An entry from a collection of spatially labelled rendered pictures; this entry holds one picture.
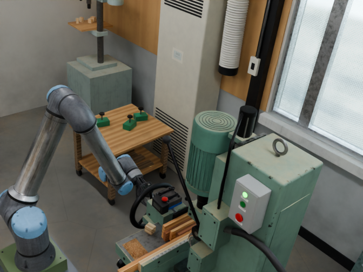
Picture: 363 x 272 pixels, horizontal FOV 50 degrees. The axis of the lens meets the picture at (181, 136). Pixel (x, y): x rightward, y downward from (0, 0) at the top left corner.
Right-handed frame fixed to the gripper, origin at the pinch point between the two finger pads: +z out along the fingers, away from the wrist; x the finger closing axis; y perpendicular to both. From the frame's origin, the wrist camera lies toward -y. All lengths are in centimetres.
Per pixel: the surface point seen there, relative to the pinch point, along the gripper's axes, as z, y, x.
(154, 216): 12.6, 26.4, -16.6
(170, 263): 36, 31, -25
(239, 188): 40, 94, -23
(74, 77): -185, -78, 50
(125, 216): -36, -88, 23
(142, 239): 20.6, 28.0, -28.6
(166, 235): 25.7, 33.7, -20.7
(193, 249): 41, 54, -26
